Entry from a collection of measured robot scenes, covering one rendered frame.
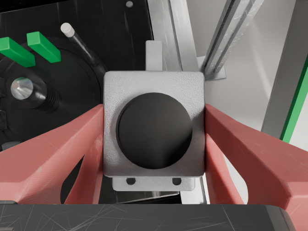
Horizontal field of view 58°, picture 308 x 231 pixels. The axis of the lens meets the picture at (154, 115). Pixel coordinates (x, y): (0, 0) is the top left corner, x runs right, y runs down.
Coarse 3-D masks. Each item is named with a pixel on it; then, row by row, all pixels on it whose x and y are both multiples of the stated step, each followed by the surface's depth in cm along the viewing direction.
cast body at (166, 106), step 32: (160, 64) 16; (128, 96) 12; (160, 96) 11; (192, 96) 12; (128, 128) 11; (160, 128) 11; (192, 128) 12; (128, 160) 12; (160, 160) 11; (192, 160) 12
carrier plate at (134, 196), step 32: (96, 0) 32; (128, 0) 32; (0, 32) 33; (32, 32) 32; (96, 32) 32; (128, 32) 32; (128, 64) 31; (64, 192) 30; (128, 192) 29; (160, 192) 29
